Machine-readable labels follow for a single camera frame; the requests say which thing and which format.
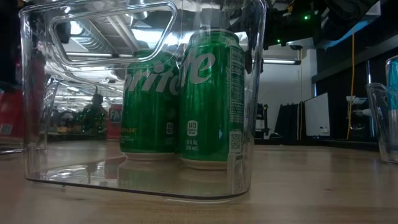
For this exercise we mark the black panel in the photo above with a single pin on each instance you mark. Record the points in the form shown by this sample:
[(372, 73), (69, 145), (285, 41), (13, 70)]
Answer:
[(289, 124)]

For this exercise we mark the ceiling light bar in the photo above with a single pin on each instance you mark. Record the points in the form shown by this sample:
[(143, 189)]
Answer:
[(280, 62)]

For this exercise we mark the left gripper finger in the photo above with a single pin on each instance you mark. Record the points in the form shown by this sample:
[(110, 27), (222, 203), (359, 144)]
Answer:
[(63, 32)]

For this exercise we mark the white panel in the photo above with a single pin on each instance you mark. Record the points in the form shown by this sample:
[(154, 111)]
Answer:
[(317, 115)]

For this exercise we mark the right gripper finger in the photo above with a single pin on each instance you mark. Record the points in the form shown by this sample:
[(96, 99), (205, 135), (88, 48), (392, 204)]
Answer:
[(253, 25)]

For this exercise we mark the slim blue can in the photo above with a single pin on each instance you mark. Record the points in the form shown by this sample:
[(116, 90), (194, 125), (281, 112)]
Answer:
[(393, 84)]

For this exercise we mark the green Sprite can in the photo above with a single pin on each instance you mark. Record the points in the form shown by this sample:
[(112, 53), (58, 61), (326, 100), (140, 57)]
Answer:
[(208, 109), (149, 118)]

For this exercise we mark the black desk frame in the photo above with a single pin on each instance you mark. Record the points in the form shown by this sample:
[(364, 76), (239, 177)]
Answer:
[(373, 53)]

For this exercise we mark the white hanging box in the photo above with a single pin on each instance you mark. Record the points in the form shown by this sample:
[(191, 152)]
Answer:
[(374, 9)]

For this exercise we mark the black dome camera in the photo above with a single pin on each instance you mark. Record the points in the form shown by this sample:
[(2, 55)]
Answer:
[(296, 47)]

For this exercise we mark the person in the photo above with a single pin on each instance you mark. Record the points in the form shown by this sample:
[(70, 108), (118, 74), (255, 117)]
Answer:
[(94, 112)]

